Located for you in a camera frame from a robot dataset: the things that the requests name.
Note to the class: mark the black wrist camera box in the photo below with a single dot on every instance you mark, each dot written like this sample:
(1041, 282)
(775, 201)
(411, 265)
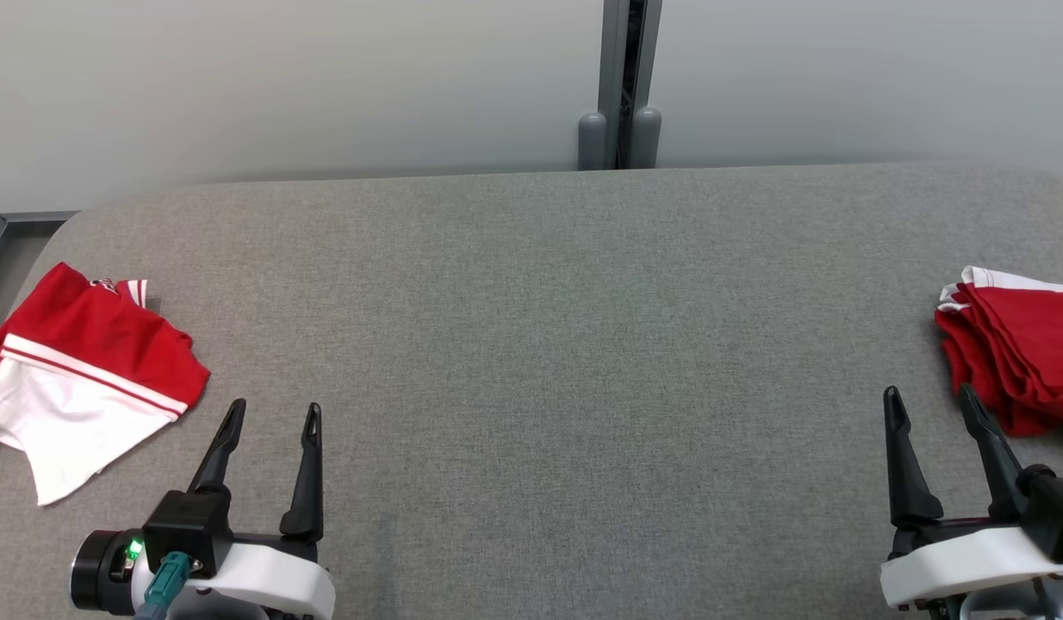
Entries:
(1057, 512)
(187, 525)

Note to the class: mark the left gripper body white shell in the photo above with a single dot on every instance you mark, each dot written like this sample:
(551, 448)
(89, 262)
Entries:
(273, 581)

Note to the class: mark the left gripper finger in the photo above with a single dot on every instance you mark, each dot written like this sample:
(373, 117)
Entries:
(221, 456)
(307, 491)

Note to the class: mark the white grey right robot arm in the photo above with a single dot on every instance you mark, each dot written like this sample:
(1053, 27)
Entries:
(997, 608)

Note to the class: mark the grey partition post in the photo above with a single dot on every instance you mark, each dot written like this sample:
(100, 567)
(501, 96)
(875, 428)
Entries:
(612, 52)

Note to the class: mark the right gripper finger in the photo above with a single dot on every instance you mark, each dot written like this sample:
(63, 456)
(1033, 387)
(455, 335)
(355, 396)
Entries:
(997, 456)
(912, 482)

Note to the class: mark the right gripper body white shell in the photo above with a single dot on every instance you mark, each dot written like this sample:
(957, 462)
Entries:
(962, 564)

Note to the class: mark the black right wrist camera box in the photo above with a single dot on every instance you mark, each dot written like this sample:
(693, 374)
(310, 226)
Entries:
(1057, 512)

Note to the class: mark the red and white shirt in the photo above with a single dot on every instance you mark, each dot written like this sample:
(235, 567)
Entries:
(1031, 344)
(92, 344)

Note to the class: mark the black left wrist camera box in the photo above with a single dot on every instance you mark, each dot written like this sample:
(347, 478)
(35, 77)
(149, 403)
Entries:
(187, 525)

